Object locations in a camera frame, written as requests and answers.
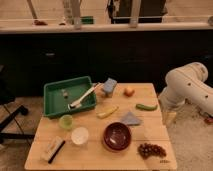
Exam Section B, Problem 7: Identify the green pepper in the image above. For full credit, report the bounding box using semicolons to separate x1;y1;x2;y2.
135;104;158;111

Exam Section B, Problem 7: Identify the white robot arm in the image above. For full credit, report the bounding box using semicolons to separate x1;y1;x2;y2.
158;62;213;125

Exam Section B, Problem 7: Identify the white paper cup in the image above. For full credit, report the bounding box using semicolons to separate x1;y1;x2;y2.
71;127;89;146

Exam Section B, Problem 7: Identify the green plastic cup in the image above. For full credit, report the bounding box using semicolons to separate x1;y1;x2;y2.
59;115;73;130

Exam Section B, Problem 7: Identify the grey folded cloth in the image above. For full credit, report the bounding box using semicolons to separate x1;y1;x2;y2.
120;112;141;126

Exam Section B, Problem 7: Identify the bunch of dark grapes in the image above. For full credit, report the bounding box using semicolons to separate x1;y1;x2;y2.
138;143;167;159

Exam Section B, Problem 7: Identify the wooden folding table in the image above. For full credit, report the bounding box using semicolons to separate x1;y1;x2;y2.
25;83;177;171

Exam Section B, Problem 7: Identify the orange round fruit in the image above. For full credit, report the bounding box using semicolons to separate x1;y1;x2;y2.
124;87;135;97

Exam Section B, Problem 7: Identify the dark red bowl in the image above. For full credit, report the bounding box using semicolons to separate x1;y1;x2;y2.
102;122;132;152

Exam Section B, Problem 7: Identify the blue sponge block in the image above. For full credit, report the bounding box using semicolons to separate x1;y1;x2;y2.
102;78;117;97

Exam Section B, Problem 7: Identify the small object in tray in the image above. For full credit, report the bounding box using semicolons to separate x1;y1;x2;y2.
62;89;69;99

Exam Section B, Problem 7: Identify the green plastic tray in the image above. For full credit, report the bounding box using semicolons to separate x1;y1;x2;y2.
44;76;97;118

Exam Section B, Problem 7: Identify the black office chair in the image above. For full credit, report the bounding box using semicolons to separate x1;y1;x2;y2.
0;64;34;144

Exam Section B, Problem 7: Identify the white brush black handle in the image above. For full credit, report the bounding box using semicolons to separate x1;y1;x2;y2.
41;136;65;163

